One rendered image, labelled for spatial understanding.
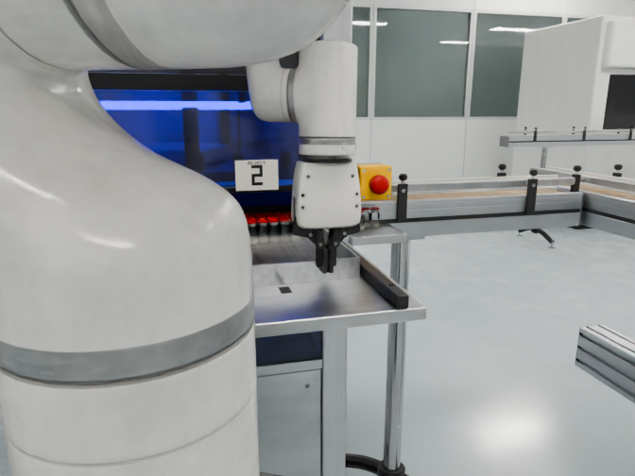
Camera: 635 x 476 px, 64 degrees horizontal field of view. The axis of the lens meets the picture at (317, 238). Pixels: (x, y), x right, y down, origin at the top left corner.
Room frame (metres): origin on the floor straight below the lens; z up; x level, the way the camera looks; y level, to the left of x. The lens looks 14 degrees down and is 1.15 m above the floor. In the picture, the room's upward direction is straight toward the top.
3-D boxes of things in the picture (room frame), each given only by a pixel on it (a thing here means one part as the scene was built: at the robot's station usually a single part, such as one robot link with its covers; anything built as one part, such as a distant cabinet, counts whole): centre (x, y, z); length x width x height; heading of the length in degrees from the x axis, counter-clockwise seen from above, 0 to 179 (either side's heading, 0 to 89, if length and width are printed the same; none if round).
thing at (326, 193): (0.76, -0.01, 1.03); 0.10 x 0.08 x 0.11; 104
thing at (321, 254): (0.75, 0.00, 0.94); 0.03 x 0.03 x 0.07; 14
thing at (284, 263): (0.92, 0.10, 0.90); 0.34 x 0.26 x 0.04; 14
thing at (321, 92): (0.76, -0.01, 1.17); 0.09 x 0.08 x 0.13; 79
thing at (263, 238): (1.00, 0.12, 0.91); 0.18 x 0.02 x 0.05; 105
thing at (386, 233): (1.14, -0.12, 0.87); 0.14 x 0.13 x 0.02; 14
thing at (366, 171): (1.09, -0.12, 1.00); 0.08 x 0.07 x 0.07; 14
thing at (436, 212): (1.30, -0.36, 0.92); 0.69 x 0.16 x 0.16; 104
